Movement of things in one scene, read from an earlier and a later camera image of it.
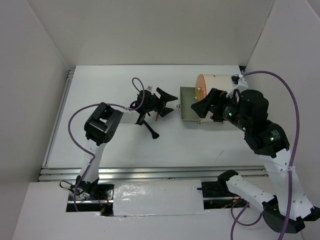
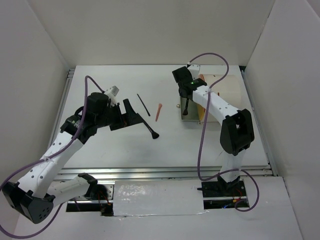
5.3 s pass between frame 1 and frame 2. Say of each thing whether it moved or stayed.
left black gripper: moved
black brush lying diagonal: stayed
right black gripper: moved
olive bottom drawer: stayed
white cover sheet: stayed
